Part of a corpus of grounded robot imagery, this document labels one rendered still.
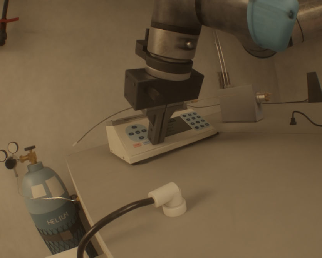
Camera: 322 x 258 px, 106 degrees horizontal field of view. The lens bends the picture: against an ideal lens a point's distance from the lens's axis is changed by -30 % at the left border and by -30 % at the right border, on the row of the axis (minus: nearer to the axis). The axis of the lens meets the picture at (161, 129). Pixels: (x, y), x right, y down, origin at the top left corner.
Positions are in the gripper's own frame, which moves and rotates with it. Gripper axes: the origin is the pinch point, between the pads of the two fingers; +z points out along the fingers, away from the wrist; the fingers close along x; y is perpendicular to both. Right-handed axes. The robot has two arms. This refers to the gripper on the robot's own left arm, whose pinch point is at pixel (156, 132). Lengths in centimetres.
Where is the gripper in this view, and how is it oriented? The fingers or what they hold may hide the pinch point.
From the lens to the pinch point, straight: 35.7
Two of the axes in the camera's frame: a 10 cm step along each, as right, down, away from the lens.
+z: -1.5, 7.7, 6.2
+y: 5.1, 6.0, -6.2
